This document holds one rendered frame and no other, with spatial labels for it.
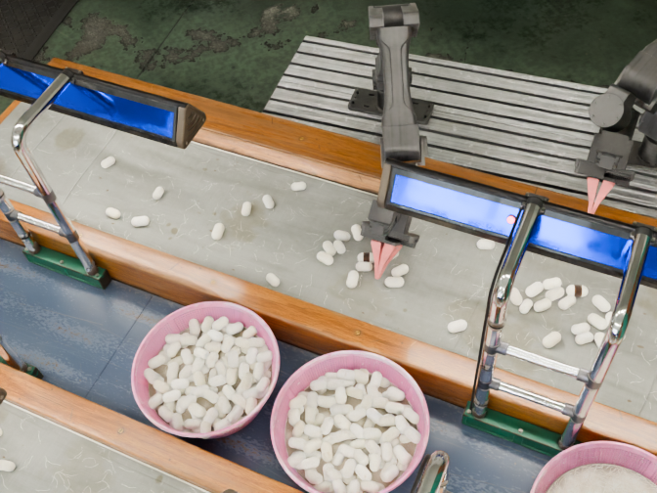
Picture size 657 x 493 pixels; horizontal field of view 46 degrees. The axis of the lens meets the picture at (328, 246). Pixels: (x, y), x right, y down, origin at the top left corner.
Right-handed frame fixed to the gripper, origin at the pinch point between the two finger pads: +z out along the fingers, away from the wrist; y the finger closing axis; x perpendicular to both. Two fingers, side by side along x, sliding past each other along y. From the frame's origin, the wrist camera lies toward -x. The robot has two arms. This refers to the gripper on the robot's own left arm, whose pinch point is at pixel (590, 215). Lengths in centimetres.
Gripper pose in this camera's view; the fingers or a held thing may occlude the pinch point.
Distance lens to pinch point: 146.0
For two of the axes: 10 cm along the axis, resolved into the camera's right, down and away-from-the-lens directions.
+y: 9.1, 2.9, -3.0
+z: -2.6, 9.6, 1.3
